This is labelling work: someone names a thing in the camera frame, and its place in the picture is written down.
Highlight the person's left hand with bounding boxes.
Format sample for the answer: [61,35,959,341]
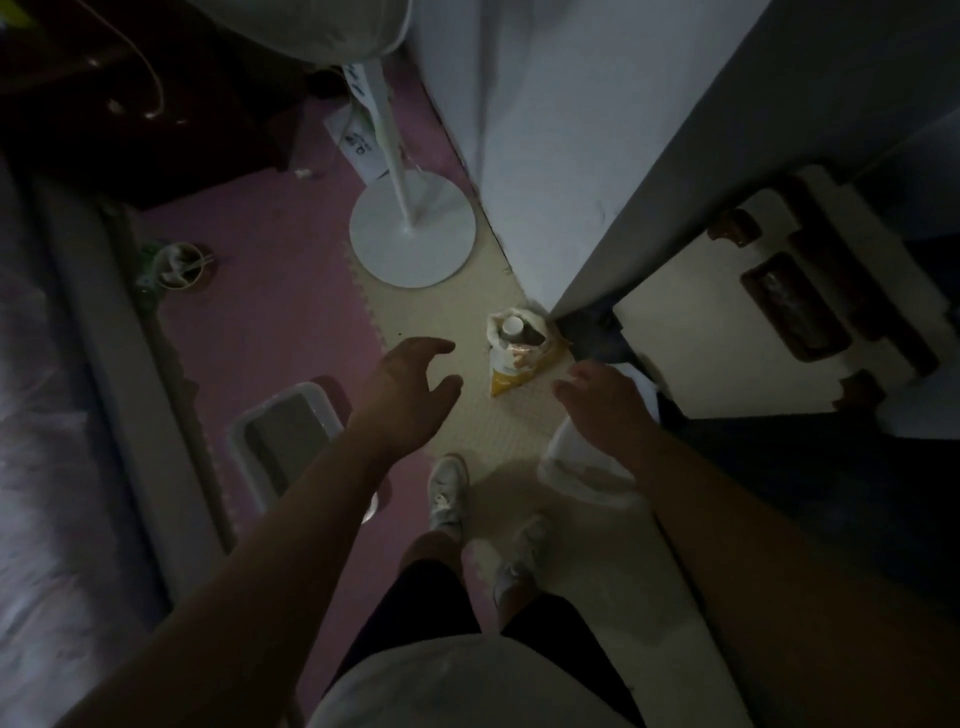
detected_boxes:
[348,336,465,468]

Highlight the mattress with pink floral sheet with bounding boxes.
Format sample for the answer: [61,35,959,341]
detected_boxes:
[0,157,170,728]

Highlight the dark wooden nightstand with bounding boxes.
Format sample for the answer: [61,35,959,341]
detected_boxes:
[0,0,305,211]

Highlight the person's right leg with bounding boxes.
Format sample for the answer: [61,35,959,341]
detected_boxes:
[494,575,543,628]

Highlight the person's right forearm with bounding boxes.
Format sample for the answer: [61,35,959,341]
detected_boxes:
[626,434,960,728]

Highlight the black shorts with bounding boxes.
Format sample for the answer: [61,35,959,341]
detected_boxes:
[333,558,648,725]

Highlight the white standing fan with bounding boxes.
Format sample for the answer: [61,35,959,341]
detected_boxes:
[187,0,478,290]

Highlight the green toy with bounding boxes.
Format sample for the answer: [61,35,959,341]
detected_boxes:
[134,239,164,313]

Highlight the person's left forearm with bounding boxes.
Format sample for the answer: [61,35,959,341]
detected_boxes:
[59,431,391,728]

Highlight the small yellow bowl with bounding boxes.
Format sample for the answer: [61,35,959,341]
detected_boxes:
[153,241,217,294]

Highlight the yellow plastic bag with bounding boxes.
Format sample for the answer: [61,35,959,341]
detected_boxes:
[485,305,573,400]

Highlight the person's left leg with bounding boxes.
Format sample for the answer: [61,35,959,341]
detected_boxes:
[399,528,464,583]

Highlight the beige cable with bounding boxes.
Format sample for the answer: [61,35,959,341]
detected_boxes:
[74,0,166,121]

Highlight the person's leg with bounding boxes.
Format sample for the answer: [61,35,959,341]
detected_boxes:
[494,575,543,628]
[399,528,464,583]

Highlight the white plastic bag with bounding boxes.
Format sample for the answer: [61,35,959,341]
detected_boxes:
[537,363,661,511]

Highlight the pink foam floor mat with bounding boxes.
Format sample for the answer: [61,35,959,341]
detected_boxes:
[127,52,481,721]

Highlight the white shirt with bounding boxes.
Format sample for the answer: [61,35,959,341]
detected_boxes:
[307,633,639,728]

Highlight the white cat litter tray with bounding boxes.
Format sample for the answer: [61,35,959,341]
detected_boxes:
[227,382,380,526]

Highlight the person's right hand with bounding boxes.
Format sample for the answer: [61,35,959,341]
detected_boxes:
[552,359,663,468]

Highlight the grey door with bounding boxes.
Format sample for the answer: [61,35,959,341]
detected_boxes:
[551,0,960,318]

